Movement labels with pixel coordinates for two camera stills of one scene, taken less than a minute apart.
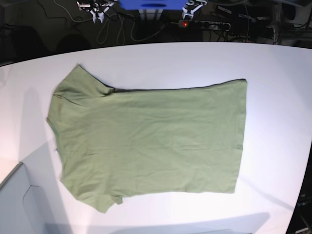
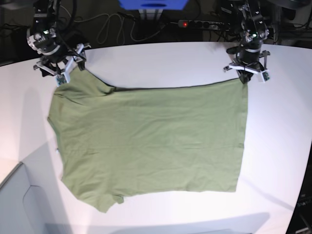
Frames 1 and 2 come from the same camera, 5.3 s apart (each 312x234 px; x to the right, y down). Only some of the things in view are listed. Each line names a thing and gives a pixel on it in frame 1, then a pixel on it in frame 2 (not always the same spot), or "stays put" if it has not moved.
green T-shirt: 112,143 stays put
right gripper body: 190,7 -> 249,52
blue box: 153,5 stays put
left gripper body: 96,10 -> 57,58
